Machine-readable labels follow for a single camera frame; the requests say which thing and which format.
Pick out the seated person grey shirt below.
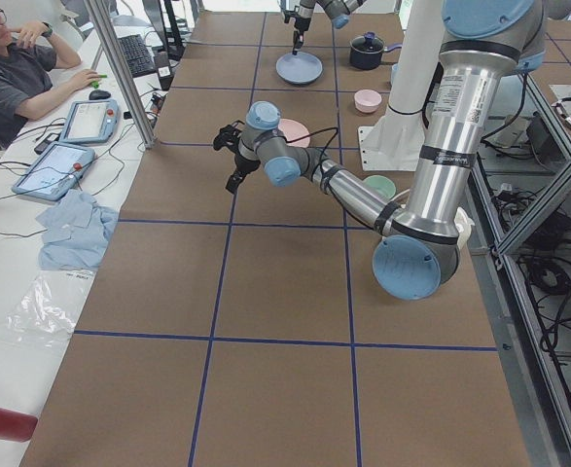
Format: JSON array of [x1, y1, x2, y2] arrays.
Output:
[[0, 9, 101, 149]]

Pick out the pink bowl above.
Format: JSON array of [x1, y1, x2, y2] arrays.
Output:
[[354, 89, 382, 114]]

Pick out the blue plate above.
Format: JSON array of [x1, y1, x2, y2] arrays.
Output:
[[275, 52, 323, 86]]

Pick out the aluminium frame post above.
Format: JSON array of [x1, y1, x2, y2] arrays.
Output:
[[84, 0, 156, 150]]

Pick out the upper teach pendant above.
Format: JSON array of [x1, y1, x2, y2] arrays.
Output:
[[59, 99, 119, 144]]

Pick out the light blue shirt cloth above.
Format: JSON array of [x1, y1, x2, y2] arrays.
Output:
[[36, 189, 119, 271]]

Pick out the pink plate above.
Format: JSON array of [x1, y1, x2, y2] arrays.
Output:
[[278, 118, 310, 148]]

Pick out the red fire extinguisher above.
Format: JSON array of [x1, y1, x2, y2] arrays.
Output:
[[0, 408, 38, 442]]

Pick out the green bowl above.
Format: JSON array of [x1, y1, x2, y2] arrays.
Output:
[[363, 175, 397, 198]]

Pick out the black keyboard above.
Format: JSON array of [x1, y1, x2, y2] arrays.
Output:
[[118, 34, 156, 78]]

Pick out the lower teach pendant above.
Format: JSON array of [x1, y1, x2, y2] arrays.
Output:
[[12, 142, 95, 201]]

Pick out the cream toaster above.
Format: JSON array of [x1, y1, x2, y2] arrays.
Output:
[[391, 188, 476, 249]]

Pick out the black computer mouse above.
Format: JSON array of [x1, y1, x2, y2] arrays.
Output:
[[89, 89, 111, 101]]

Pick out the clear plastic bag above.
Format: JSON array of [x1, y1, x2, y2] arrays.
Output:
[[0, 269, 95, 351]]

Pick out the teach pendant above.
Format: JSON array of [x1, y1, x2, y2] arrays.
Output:
[[12, 142, 95, 201], [59, 99, 119, 144]]

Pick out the dark blue lidded pot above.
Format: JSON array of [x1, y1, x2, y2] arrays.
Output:
[[349, 31, 403, 71]]

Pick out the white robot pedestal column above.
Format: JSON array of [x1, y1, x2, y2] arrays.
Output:
[[359, 0, 445, 171]]

